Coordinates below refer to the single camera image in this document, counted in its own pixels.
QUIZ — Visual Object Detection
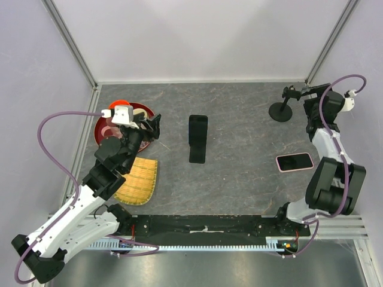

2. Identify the black round-base phone holder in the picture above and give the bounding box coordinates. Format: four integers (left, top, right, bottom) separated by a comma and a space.
268, 86, 302, 123

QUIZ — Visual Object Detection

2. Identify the black smartphone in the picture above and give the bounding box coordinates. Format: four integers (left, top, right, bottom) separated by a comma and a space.
189, 115, 208, 146

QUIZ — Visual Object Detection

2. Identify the black folding phone stand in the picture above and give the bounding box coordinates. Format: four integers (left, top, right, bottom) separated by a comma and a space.
189, 142, 206, 164

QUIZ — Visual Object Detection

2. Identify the pink case smartphone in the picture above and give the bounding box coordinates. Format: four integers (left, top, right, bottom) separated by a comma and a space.
276, 152, 314, 173

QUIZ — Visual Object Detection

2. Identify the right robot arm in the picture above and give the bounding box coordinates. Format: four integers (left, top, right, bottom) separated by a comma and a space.
269, 84, 366, 236

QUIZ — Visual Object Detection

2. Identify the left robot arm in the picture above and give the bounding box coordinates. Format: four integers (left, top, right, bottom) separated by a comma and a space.
11, 114, 161, 284

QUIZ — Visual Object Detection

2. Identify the beige mug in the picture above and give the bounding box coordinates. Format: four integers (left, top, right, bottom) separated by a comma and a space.
133, 108, 149, 121

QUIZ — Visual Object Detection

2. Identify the pink mug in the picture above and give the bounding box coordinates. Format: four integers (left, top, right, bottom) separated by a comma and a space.
101, 126, 121, 138

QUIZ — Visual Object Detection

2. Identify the orange bowl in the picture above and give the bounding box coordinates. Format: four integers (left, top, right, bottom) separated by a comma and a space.
108, 99, 130, 109

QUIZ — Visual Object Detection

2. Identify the red round tray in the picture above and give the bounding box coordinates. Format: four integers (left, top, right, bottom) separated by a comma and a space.
94, 99, 154, 145

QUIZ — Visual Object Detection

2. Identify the woven bamboo tray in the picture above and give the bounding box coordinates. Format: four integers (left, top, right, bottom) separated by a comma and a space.
114, 157, 158, 206

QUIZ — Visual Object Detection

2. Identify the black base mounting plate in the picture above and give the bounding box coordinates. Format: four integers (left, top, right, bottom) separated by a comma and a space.
117, 215, 311, 246

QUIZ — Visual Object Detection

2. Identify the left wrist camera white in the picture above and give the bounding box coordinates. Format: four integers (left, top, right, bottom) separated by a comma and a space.
101, 105, 139, 129

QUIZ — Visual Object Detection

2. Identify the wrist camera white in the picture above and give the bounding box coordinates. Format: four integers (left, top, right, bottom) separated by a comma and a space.
101, 105, 139, 129
341, 90, 358, 112

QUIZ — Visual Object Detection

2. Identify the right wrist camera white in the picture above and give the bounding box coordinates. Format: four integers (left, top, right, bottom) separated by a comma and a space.
341, 90, 358, 112

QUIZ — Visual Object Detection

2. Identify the slotted cable duct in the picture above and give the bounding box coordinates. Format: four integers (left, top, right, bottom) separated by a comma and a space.
85, 238, 284, 252

